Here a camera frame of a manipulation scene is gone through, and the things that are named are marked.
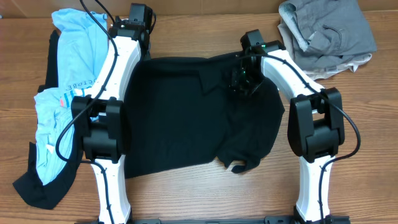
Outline black t-shirt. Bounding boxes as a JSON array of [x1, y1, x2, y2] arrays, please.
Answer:
[[124, 53, 284, 179]]

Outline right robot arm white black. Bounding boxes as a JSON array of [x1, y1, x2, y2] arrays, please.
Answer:
[[230, 30, 350, 223]]

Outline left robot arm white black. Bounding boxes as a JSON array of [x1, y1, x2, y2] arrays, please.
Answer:
[[71, 3, 155, 223]]

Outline gray folded garment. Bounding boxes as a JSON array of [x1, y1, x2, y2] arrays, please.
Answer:
[[279, 0, 377, 71]]

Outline light blue t-shirt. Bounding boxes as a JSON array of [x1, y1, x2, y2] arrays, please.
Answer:
[[34, 9, 108, 185]]

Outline black garment under blue shirt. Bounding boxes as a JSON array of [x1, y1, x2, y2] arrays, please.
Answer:
[[13, 31, 83, 210]]

